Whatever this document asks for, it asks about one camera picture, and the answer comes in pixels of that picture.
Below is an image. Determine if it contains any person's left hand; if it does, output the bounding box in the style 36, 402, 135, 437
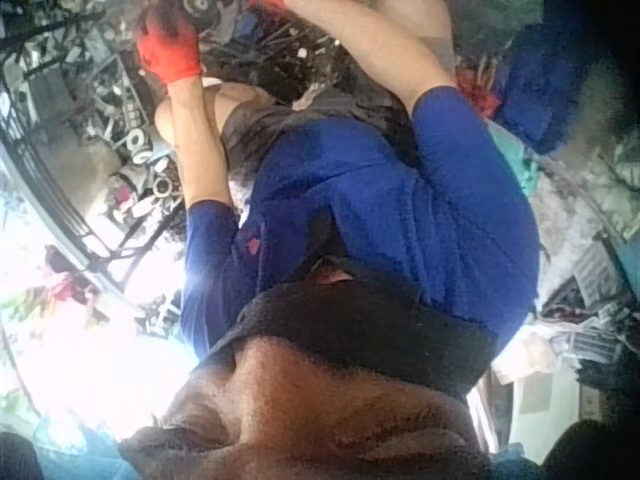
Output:
134, 6, 203, 85

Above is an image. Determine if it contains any round metal wheel part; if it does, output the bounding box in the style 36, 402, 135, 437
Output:
181, 0, 224, 24

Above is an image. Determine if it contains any heap of metal scrap parts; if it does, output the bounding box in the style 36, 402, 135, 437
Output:
9, 0, 351, 236

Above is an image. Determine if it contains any red cloth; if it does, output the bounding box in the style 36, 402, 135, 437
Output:
455, 67, 502, 120

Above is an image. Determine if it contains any blue cloth bundle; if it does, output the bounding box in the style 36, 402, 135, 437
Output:
497, 21, 606, 154

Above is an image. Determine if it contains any teal plastic item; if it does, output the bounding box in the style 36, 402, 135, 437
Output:
501, 130, 542, 198

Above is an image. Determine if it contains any blue plastic bag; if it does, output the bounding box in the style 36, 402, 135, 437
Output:
32, 417, 132, 480

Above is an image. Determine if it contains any heap of grey scrap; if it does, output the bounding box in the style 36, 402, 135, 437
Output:
537, 234, 640, 366

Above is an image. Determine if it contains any white carton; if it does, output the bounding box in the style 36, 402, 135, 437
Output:
492, 324, 584, 464

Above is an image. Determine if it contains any black metal frame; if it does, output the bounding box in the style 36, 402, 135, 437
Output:
0, 0, 187, 286

